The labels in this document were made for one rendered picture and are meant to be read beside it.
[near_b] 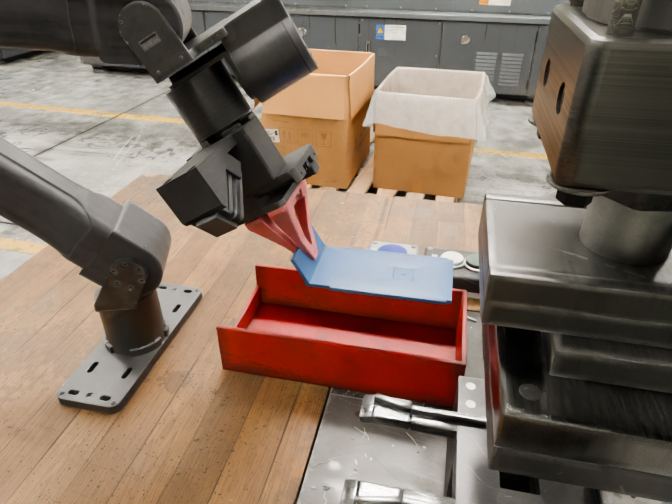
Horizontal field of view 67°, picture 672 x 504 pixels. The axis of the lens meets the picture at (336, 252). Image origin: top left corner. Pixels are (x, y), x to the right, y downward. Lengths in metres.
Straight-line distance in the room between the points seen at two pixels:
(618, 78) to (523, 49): 4.57
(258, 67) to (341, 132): 2.15
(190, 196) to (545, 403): 0.28
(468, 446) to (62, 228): 0.40
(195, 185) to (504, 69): 4.46
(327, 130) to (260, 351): 2.13
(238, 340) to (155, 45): 0.28
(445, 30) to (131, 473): 4.47
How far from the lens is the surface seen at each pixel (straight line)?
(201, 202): 0.40
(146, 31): 0.44
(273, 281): 0.63
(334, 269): 0.52
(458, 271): 0.67
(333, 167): 2.67
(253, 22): 0.45
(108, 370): 0.60
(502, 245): 0.24
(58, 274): 0.80
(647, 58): 0.19
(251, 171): 0.45
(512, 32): 4.73
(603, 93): 0.19
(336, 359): 0.52
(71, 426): 0.58
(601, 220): 0.25
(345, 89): 2.53
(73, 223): 0.53
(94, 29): 0.46
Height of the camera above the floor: 1.30
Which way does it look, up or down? 32 degrees down
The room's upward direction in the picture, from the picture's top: straight up
